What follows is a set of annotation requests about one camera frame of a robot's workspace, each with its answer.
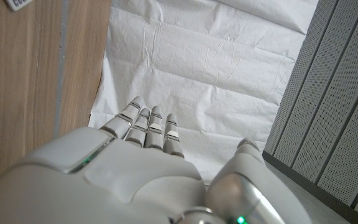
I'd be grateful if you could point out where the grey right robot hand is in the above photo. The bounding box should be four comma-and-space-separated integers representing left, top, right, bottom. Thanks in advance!
0, 95, 312, 224

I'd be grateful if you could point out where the white mini calculator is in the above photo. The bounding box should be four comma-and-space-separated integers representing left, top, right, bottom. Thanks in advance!
5, 0, 34, 12

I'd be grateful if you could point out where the white fabric curtain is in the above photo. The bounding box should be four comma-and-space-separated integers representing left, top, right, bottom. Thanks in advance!
88, 0, 319, 184

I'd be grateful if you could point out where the grey tape strip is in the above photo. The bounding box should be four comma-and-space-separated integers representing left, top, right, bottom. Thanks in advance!
53, 0, 70, 138

